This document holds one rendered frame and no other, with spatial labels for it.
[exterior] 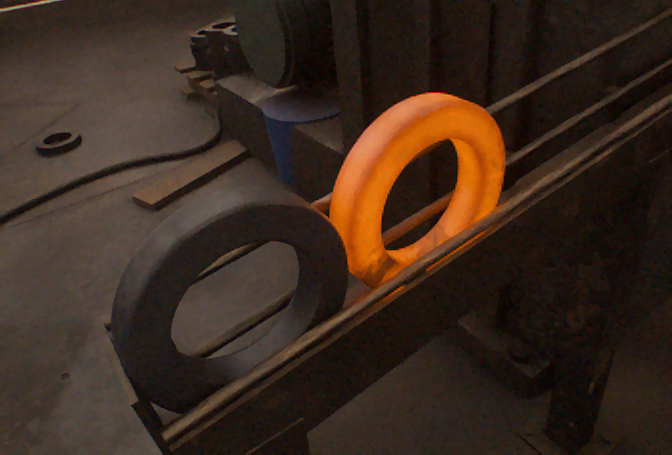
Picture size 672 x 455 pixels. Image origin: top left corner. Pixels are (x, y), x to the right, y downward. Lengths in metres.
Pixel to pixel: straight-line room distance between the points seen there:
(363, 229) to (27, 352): 1.22
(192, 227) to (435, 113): 0.21
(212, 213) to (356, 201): 0.12
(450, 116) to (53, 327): 1.30
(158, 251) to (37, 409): 1.06
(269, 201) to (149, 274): 0.09
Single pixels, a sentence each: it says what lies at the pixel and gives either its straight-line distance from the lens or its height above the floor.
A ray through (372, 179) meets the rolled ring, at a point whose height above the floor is 0.73.
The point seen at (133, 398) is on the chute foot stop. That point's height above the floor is 0.65.
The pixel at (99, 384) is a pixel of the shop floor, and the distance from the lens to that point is 1.38.
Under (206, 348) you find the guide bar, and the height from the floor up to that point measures 0.60.
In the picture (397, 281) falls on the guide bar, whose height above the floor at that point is 0.63.
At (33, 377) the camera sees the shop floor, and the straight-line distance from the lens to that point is 1.48.
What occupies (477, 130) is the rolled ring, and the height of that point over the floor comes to 0.73.
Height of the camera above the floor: 0.94
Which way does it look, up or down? 32 degrees down
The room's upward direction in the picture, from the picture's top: 6 degrees counter-clockwise
